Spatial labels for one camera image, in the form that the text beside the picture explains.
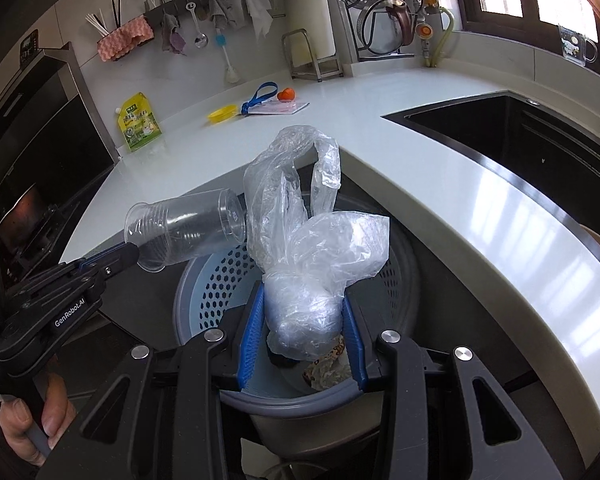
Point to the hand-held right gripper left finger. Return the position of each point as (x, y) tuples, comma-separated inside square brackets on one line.
[(250, 340)]

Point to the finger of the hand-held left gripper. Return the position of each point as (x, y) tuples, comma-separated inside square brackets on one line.
[(120, 262), (100, 257)]

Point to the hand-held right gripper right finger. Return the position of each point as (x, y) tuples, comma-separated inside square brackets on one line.
[(355, 345)]

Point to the snack wrapper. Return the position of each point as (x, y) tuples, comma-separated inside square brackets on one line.
[(327, 367)]

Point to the blue-grey perforated waste basket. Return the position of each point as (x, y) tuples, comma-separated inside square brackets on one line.
[(215, 285)]

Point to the clear plastic cup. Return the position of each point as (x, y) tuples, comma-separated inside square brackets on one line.
[(180, 230)]

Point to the clear plastic bag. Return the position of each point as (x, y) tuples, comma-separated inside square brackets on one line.
[(300, 270)]

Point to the person's left hand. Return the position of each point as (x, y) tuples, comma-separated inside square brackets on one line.
[(15, 420)]

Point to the black kitchen appliance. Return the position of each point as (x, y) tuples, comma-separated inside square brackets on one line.
[(40, 160)]

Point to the green yellow spout pouch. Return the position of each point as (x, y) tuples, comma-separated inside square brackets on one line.
[(139, 125)]

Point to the yellow plastic lid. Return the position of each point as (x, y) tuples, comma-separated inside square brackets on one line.
[(222, 114)]

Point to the pink wavy cloth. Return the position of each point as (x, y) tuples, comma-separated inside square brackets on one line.
[(125, 40)]

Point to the blue white brush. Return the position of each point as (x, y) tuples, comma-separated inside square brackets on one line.
[(229, 65)]

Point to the clear pink flat package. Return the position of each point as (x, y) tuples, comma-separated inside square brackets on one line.
[(285, 108)]

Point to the white sticks bundle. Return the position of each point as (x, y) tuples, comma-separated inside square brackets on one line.
[(97, 25)]

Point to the grey purple hanging cloth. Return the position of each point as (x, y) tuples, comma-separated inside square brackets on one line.
[(174, 35)]

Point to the small orange fruit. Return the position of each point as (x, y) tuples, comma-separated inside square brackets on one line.
[(285, 95)]

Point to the metal spoon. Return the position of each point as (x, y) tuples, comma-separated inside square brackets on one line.
[(201, 39)]

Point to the black chopsticks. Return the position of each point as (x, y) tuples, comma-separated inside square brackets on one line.
[(115, 7)]

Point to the black kitchen sink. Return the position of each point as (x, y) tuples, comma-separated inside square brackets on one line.
[(520, 145)]

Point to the metal board stand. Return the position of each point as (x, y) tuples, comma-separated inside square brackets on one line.
[(325, 67)]

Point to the white hanging cloth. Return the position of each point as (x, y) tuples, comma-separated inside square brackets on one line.
[(259, 10)]

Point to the glass pot lid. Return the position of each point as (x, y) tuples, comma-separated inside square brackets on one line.
[(375, 35)]

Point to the gas valve with orange knob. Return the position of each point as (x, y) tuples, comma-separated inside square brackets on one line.
[(425, 32)]

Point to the white cutting board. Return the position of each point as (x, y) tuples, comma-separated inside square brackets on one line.
[(307, 0)]

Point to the clear printed mug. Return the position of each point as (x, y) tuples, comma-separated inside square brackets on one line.
[(572, 42)]

